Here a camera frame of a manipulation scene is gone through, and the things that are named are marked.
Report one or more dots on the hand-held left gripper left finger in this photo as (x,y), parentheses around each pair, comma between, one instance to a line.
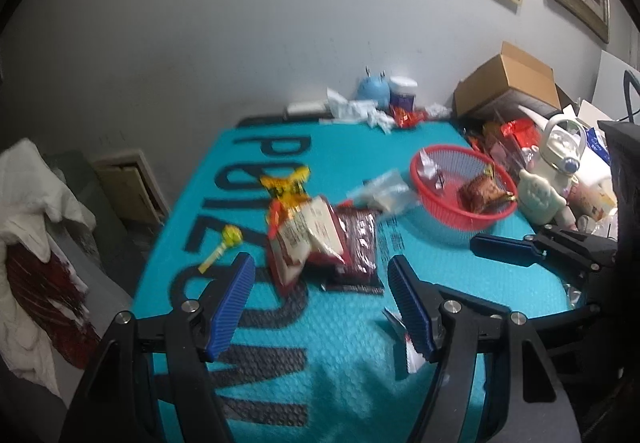
(232,303)

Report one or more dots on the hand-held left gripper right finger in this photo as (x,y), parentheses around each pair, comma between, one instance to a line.
(410,308)

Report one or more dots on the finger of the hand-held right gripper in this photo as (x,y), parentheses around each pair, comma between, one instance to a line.
(573,295)
(505,249)

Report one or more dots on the red plastic basket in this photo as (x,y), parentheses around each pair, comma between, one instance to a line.
(450,218)

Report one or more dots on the yellow lollipop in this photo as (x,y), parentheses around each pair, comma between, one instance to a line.
(231,237)

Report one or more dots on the dark red snack packet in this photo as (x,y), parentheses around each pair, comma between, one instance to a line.
(362,243)

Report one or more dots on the red and white snack packet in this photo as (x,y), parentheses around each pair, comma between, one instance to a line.
(305,238)

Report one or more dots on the small white wrapper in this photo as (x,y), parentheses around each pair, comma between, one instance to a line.
(412,358)

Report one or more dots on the brown snack packet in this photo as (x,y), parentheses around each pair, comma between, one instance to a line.
(482,190)

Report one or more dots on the white cartoon water bottle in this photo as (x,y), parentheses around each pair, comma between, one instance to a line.
(542,193)

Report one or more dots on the teal mat with black letters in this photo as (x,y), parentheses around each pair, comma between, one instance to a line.
(350,363)

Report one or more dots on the small clear wrapped candy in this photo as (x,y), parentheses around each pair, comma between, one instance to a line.
(432,168)

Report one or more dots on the shiny red bag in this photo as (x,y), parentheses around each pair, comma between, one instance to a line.
(520,135)

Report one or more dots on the clear plastic snack bag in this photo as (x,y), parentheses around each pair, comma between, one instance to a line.
(385,190)

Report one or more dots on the yellow snack bag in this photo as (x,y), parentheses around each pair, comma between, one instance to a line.
(287,185)

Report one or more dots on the white crumpled wrapper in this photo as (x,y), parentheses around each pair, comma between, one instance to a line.
(437,110)

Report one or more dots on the red crumpled wrapper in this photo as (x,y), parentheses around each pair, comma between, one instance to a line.
(407,118)

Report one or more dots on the cardboard box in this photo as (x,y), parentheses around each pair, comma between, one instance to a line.
(520,73)

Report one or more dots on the white jar with purple label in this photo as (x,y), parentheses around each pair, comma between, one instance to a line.
(402,93)

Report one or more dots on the blue round toy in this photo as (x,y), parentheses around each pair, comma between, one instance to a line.
(372,90)

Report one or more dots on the white power strip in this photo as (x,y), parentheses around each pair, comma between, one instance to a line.
(305,109)

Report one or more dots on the crumpled white tissues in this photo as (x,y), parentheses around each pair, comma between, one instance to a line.
(350,108)

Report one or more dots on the white cloth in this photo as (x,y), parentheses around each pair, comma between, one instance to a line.
(35,193)

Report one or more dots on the wooden wall hatch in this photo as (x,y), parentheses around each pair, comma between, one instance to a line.
(127,185)

